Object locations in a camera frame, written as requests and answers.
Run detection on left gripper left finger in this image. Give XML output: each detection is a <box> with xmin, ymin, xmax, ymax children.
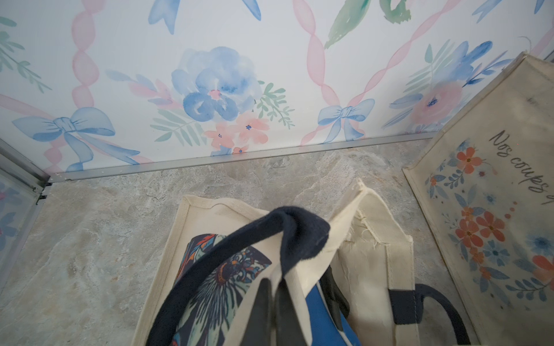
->
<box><xmin>239</xmin><ymin>278</ymin><xmax>274</xmax><ymax>346</ymax></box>

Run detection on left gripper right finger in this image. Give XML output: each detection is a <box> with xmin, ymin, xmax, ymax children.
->
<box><xmin>274</xmin><ymin>279</ymin><xmax>308</xmax><ymax>346</ymax></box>

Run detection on blue ping pong paddle case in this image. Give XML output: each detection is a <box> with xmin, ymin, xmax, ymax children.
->
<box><xmin>306</xmin><ymin>284</ymin><xmax>361</xmax><ymax>346</ymax></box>

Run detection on cream canvas bag navy handles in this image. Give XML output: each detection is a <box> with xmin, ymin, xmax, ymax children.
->
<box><xmin>133</xmin><ymin>181</ymin><xmax>470</xmax><ymax>345</ymax></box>

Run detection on cream canvas bag orange handles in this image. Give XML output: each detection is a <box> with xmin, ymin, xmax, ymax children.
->
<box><xmin>404</xmin><ymin>53</ymin><xmax>553</xmax><ymax>345</ymax></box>

